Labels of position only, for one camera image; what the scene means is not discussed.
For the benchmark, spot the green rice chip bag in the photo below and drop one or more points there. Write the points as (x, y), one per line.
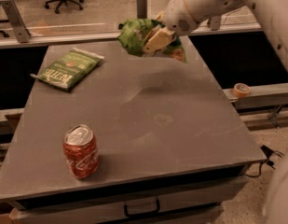
(134, 34)

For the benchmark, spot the grey table drawer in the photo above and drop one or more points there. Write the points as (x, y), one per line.
(200, 204)

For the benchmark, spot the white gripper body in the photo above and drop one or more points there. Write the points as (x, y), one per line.
(175, 14)

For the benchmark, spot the black drawer handle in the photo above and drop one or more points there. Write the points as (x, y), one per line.
(141, 209)

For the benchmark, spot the left metal glass bracket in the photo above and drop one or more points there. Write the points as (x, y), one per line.
(14, 17)

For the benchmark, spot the orange tape roll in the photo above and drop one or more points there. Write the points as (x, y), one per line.
(241, 90)

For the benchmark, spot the right metal glass bracket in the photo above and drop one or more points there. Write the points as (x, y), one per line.
(214, 23)

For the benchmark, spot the middle metal glass bracket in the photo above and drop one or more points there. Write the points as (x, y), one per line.
(141, 9)

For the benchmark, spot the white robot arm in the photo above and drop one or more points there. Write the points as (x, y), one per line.
(272, 15)

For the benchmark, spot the green jalapeno Kettle chip bag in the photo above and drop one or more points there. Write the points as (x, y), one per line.
(67, 71)

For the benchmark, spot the red Coca-Cola can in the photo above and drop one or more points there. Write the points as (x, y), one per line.
(81, 151)

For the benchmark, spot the metal glass bracket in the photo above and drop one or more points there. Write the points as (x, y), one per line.
(141, 9)
(14, 17)
(214, 23)

